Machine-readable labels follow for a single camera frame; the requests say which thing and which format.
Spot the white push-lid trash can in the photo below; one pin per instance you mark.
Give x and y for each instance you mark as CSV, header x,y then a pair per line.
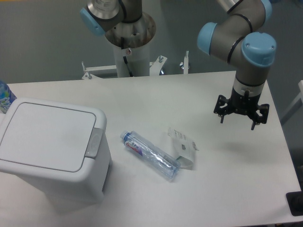
x,y
59,148

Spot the white frame at right edge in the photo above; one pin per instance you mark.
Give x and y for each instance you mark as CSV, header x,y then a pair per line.
x,y
294,106

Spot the white crumpled paper carton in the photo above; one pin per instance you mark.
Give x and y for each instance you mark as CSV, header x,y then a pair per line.
x,y
184,149

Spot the clear plastic water bottle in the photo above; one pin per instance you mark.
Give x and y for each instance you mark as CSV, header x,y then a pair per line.
x,y
153,156

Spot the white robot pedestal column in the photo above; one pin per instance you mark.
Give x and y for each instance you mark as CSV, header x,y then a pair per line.
x,y
131,46

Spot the white metal base frame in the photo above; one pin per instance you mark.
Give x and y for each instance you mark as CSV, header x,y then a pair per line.
x,y
128,64

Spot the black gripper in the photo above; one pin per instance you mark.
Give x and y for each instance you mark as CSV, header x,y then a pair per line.
x,y
244,105

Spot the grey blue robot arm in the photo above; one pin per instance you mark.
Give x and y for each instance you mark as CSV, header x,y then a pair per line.
x,y
235,41

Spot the black clamp at table edge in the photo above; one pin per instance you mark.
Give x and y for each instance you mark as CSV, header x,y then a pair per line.
x,y
295,203

